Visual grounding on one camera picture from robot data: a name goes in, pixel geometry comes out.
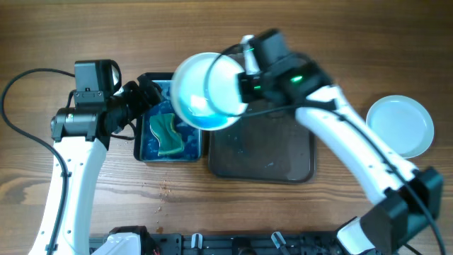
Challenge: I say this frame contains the white plate blue stain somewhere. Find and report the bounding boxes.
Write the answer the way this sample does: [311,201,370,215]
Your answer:
[171,52,248,131]

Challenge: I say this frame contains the green yellow sponge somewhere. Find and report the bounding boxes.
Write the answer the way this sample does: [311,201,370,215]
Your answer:
[149,113,185,157]

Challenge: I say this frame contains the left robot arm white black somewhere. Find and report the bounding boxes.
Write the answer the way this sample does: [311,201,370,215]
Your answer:
[30,74,161,254]

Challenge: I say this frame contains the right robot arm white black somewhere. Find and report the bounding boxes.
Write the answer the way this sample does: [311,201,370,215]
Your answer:
[241,50,447,254]

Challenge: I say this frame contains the black tray with blue water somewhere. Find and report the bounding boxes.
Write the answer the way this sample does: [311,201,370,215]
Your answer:
[134,72,203,162]

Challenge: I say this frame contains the brown serving tray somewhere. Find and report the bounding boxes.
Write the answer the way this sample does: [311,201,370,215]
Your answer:
[208,111,316,184]

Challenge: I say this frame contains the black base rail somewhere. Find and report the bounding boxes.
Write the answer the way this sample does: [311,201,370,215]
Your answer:
[88,226,355,255]

